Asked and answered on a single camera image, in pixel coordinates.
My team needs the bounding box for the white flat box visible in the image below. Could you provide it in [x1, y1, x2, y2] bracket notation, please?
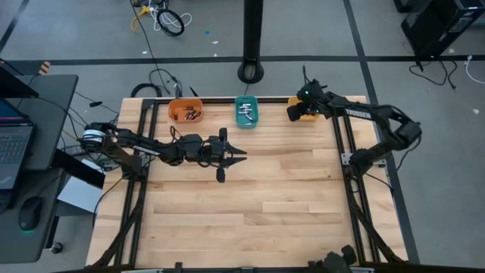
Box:
[56, 158, 105, 215]

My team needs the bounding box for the thick black cable loop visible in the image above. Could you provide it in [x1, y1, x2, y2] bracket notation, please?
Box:
[130, 82, 164, 99]

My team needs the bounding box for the dark grey laptop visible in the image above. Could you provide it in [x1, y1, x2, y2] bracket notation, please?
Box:
[0, 97, 36, 190]

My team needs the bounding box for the black computer mouse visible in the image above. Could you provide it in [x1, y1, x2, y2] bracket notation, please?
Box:
[17, 196, 44, 232]

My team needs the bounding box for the black side desk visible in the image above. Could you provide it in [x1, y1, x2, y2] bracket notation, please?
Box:
[0, 74, 80, 265]

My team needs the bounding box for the black floor cable with plug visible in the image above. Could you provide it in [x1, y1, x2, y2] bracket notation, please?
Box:
[408, 60, 460, 91]

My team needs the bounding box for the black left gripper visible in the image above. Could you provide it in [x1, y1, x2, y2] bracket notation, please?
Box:
[207, 127, 249, 184]

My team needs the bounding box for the long thin black cable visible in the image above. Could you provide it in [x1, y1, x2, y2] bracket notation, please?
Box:
[130, 0, 172, 96]

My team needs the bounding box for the teal plastic bin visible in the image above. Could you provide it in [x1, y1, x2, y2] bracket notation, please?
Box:
[234, 95, 260, 129]

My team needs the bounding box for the black flat monitor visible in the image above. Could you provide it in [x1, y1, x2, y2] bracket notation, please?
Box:
[0, 57, 40, 99]

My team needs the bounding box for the coiled black cable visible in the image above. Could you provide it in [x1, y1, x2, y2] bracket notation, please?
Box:
[155, 8, 186, 38]

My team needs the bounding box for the black computer tower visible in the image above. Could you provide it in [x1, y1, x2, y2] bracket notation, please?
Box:
[393, 0, 485, 58]

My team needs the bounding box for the yellow plastic bin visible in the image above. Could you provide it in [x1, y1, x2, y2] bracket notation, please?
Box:
[287, 96, 321, 123]

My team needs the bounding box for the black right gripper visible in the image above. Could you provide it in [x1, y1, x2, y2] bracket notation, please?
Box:
[286, 77, 329, 123]

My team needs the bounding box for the white floor cable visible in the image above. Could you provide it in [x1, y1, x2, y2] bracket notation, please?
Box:
[150, 2, 193, 33]

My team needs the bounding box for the black aluminium table frame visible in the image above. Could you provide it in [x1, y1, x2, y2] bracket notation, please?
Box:
[89, 96, 408, 273]

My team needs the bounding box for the yellow floor cable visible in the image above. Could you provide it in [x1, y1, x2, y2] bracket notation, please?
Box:
[130, 5, 153, 33]

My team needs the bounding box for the black round pole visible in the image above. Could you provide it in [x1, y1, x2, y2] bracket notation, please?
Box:
[236, 0, 265, 85]

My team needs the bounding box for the orange plastic bin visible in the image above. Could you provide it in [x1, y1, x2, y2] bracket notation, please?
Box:
[167, 98, 204, 124]

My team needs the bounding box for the black power strip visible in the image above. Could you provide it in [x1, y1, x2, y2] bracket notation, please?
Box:
[62, 143, 90, 158]

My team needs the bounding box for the white cable with plug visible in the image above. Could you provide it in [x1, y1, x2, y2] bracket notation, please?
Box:
[465, 55, 485, 86]

